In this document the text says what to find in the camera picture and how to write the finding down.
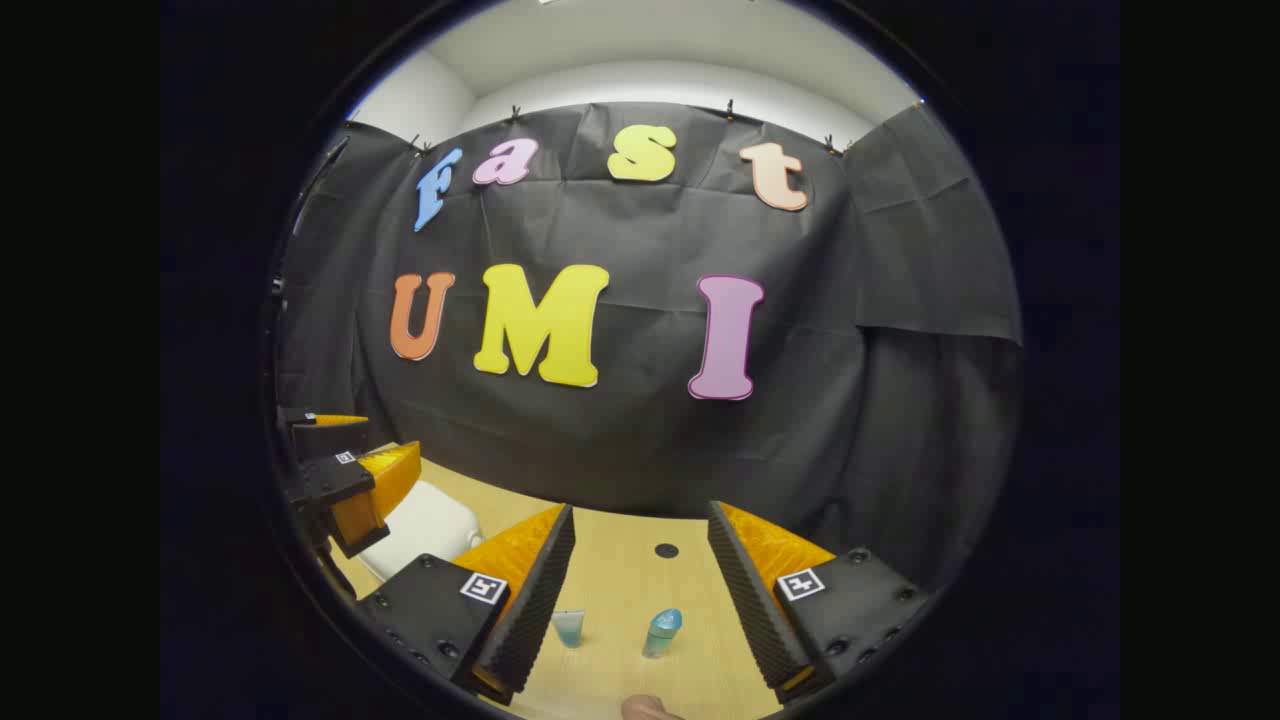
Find blue cap clear bottle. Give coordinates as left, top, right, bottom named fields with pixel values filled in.
left=641, top=607, right=684, bottom=660

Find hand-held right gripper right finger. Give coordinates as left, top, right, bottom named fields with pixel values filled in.
left=706, top=499, right=933, bottom=705

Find white suitcase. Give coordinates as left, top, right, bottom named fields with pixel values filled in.
left=357, top=480, right=484, bottom=583

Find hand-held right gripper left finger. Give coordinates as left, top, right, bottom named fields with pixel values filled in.
left=358, top=503, right=578, bottom=706

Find black backdrop cloth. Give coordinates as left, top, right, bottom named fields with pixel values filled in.
left=275, top=100, right=1023, bottom=591

